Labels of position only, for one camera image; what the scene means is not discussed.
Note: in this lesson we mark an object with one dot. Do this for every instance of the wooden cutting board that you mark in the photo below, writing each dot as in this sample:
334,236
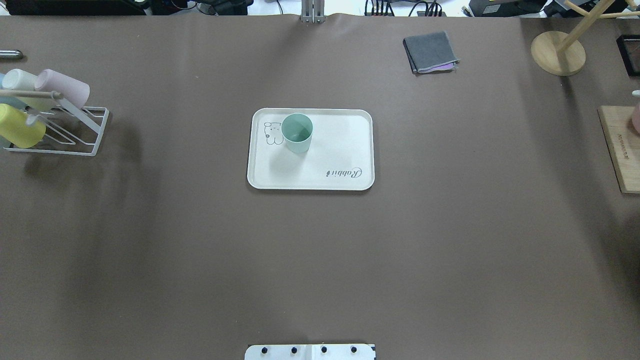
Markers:
623,143

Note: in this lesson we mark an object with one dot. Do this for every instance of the white cup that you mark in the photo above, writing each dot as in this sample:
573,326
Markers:
21,80

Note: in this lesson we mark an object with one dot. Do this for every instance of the grey folded cloth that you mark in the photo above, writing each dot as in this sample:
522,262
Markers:
432,52

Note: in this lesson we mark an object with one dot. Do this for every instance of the cream rabbit tray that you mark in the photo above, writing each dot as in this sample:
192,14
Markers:
340,158

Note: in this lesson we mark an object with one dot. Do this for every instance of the green cup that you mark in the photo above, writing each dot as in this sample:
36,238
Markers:
297,130

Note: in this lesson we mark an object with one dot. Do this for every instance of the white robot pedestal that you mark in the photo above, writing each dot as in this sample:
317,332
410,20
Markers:
321,351

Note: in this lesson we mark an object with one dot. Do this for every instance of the wooden mug tree stand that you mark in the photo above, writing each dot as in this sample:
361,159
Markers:
560,53

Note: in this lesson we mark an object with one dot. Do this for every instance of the white wire cup rack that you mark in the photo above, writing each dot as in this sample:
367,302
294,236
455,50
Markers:
69,130

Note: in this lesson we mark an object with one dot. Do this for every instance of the pink cup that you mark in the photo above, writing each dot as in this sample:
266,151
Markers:
74,90

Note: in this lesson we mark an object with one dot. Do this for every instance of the pink bowl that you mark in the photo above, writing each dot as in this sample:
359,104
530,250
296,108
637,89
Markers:
635,118

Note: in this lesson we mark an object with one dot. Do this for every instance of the aluminium frame post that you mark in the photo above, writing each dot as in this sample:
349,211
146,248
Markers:
313,11

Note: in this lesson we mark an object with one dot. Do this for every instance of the yellow cup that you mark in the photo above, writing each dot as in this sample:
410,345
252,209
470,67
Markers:
14,128

